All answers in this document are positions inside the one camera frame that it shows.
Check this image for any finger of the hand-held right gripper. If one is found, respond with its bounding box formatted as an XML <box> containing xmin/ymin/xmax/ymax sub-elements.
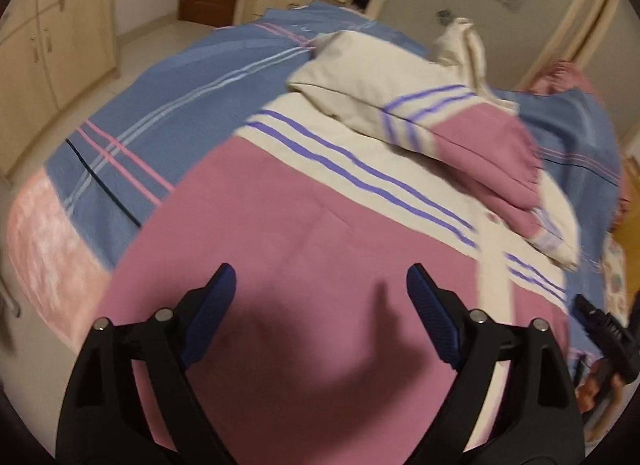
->
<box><xmin>573</xmin><ymin>293</ymin><xmax>637</xmax><ymax>388</ymax></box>

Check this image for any crumpled pink cloth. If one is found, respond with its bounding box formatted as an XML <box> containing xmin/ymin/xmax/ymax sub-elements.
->
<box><xmin>530</xmin><ymin>60</ymin><xmax>603</xmax><ymax>98</ymax></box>

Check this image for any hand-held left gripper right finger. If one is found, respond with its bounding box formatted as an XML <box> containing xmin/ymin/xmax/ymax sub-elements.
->
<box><xmin>406</xmin><ymin>263</ymin><xmax>586</xmax><ymax>465</ymax></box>

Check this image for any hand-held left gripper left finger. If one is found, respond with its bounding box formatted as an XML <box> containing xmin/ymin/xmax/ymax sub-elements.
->
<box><xmin>55</xmin><ymin>263</ymin><xmax>237</xmax><ymax>465</ymax></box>

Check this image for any beige wooden cabinet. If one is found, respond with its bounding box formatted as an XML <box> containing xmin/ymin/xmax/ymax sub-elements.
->
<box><xmin>0</xmin><ymin>0</ymin><xmax>121</xmax><ymax>178</ymax></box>

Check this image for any pink cream striped large cloth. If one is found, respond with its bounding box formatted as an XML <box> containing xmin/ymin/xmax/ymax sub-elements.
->
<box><xmin>97</xmin><ymin>18</ymin><xmax>583</xmax><ymax>465</ymax></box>

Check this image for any pink fuzzy blanket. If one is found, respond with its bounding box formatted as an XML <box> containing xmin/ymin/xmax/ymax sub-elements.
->
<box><xmin>7</xmin><ymin>168</ymin><xmax>113</xmax><ymax>341</ymax></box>

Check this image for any floral patterned cloth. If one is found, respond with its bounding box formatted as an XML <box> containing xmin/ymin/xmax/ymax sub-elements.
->
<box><xmin>602</xmin><ymin>237</ymin><xmax>628</xmax><ymax>331</ymax></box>

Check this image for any person's right hand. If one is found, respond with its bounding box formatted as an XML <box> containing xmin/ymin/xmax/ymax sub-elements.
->
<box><xmin>575</xmin><ymin>359</ymin><xmax>627</xmax><ymax>428</ymax></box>

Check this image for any blue striped bed sheet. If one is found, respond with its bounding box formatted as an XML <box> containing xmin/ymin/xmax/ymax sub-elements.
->
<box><xmin>45</xmin><ymin>0</ymin><xmax>623</xmax><ymax>371</ymax></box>

